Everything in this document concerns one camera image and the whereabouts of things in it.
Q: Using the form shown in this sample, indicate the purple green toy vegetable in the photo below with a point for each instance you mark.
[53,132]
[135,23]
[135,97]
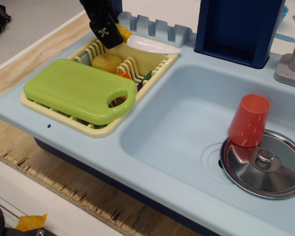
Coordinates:
[144,80]

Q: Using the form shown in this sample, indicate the red plastic cup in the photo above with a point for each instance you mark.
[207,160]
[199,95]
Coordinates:
[248,124]

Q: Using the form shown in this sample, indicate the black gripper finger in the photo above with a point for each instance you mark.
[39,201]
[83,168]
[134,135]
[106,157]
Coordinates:
[103,22]

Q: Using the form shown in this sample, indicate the dark blue plastic box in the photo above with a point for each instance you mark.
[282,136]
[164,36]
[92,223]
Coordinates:
[239,31]

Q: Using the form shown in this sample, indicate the dark metal bracket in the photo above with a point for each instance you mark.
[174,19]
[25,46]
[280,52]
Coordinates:
[36,232]

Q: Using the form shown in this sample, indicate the wooden board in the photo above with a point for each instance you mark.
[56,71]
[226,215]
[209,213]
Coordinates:
[34,182]

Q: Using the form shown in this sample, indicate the yellow tape piece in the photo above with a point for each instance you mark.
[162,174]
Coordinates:
[31,222]

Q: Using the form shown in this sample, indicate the cream plastic dish rack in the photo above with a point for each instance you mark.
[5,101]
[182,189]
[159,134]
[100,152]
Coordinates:
[134,62]

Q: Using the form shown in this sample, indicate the yellow toy potato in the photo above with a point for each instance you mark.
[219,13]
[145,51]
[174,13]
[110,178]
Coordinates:
[107,62]

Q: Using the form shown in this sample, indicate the yellow handled white toy knife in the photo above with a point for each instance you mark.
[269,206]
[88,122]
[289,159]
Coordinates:
[145,44]

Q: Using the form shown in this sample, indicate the orange toy vegetable piece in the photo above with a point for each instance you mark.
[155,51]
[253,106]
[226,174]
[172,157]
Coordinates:
[125,75]

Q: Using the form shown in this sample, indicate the green plastic cutting board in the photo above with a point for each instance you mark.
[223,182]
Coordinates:
[82,91]

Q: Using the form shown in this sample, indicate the shiny metal pot lid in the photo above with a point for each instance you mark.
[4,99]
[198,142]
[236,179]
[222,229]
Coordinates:
[266,170]

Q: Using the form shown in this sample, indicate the light blue toy sink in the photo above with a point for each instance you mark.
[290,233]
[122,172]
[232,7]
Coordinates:
[165,153]

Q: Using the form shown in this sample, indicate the grey toy faucet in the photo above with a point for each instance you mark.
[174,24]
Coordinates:
[285,70]

